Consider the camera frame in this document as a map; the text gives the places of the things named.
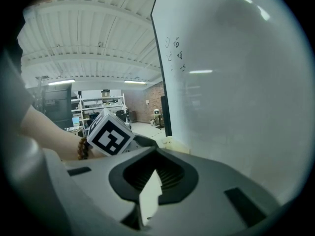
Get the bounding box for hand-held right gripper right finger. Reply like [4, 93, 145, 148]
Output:
[147, 146, 283, 236]

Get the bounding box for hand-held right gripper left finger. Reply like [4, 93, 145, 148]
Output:
[61, 146, 158, 236]

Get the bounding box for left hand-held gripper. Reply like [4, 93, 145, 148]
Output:
[87, 108, 159, 157]

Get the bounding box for person's left forearm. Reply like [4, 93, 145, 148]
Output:
[19, 104, 107, 161]

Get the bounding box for whiteboard on black stand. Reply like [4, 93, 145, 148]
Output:
[150, 0, 310, 206]

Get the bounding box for small round yellow table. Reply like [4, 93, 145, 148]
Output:
[150, 112, 163, 128]

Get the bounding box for white shelving rack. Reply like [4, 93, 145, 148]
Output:
[71, 95, 126, 133]

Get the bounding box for black equipment rack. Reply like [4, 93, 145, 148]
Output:
[41, 84, 72, 130]

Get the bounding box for person's dark clothing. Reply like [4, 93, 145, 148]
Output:
[0, 45, 35, 144]

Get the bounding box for brown bead bracelet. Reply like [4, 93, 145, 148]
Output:
[77, 136, 90, 161]

